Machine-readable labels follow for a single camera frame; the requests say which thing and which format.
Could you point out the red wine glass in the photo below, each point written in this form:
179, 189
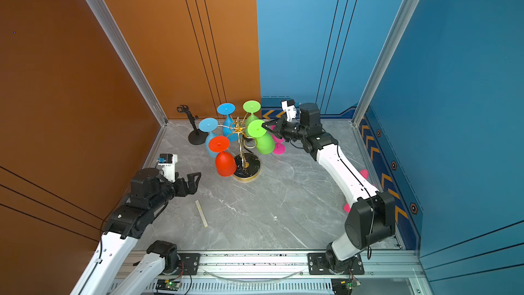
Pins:
224, 161

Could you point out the rear blue wine glass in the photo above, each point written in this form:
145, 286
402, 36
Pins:
227, 121

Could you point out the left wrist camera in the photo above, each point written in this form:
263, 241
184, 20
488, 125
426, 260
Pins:
167, 163

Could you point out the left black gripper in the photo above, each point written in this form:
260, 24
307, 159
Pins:
184, 190

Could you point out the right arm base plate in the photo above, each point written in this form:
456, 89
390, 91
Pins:
325, 263

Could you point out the blue wine glass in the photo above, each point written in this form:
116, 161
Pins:
227, 121
209, 125

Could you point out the front blue wine glass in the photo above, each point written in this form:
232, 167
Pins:
209, 125

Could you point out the plush toy pink green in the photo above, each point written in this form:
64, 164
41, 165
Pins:
365, 174

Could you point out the green wine glass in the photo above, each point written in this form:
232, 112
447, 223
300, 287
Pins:
264, 141
251, 108

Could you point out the black phone stand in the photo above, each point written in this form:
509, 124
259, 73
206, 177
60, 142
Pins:
196, 137

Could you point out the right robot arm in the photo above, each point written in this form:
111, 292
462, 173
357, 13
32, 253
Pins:
371, 216

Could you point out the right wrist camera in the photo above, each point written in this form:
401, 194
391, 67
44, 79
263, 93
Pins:
288, 106

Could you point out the circuit board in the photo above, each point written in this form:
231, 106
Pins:
169, 285
344, 286

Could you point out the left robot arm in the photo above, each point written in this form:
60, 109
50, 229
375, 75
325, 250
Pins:
150, 193

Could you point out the left circuit board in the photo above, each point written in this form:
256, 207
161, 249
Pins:
169, 285

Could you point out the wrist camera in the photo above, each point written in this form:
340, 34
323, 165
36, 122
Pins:
167, 163
288, 106

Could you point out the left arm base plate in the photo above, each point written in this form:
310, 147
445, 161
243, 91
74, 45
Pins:
184, 264

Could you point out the magenta wine glass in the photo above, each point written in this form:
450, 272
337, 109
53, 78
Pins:
279, 148

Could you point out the wooden ruler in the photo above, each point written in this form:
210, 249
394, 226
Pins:
201, 213

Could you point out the aluminium front rail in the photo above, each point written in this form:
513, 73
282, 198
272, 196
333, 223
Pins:
280, 271

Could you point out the gold wine glass rack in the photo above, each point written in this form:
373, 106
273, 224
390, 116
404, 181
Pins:
248, 165

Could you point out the right circuit board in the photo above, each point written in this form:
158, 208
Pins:
344, 286

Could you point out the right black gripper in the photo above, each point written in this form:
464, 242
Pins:
282, 125

